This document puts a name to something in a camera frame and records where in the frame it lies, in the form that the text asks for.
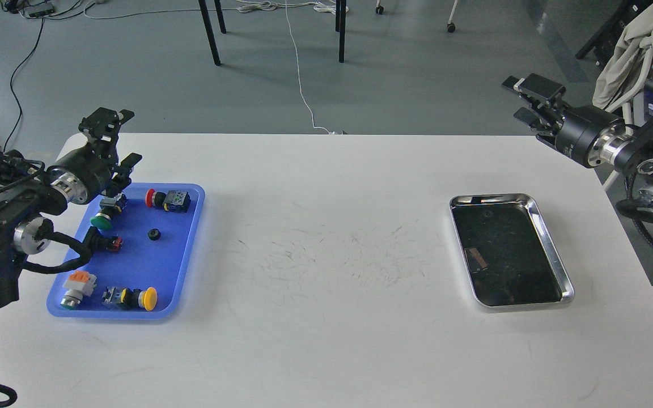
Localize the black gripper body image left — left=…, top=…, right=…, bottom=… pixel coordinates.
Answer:
left=48, top=146, right=118, bottom=205

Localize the red push button switch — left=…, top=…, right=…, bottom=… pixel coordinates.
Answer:
left=145, top=188, right=192, bottom=213

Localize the grey office chair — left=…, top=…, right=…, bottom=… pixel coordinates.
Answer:
left=576, top=1, right=653, bottom=124

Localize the white orange push button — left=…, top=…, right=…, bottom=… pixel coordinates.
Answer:
left=60, top=270, right=97, bottom=310

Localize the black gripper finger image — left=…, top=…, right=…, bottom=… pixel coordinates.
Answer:
left=513, top=108, right=559, bottom=142
left=78, top=108, right=135, bottom=156
left=111, top=152, right=142, bottom=197
left=501, top=73, right=566, bottom=111

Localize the green push button switch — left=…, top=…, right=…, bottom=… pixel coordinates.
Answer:
left=89, top=193, right=128, bottom=231

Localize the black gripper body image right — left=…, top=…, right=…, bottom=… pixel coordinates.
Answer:
left=554, top=105, right=624, bottom=168

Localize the white cable on floor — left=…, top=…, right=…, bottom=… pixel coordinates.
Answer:
left=237, top=0, right=350, bottom=135

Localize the silver metal tray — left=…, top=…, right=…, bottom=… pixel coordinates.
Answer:
left=449, top=193, right=575, bottom=312

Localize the yellow mushroom push button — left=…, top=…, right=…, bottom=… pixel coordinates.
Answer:
left=101, top=286, right=158, bottom=312

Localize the beige cloth on chair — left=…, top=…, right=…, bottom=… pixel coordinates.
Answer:
left=592, top=3, right=653, bottom=109

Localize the black table leg right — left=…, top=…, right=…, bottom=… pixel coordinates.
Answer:
left=334, top=0, right=347, bottom=63

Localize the blue plastic tray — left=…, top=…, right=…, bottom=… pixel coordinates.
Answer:
left=46, top=182, right=206, bottom=320

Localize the black cable on floor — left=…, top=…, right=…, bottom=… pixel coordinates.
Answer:
left=0, top=0, right=86, bottom=148

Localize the black table leg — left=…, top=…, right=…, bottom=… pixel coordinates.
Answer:
left=198, top=0, right=227, bottom=66
left=334, top=0, right=347, bottom=63

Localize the black selector switch red base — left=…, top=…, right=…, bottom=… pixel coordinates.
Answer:
left=85, top=233, right=124, bottom=254

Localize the black table leg left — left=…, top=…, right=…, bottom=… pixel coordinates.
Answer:
left=198, top=0, right=227, bottom=66

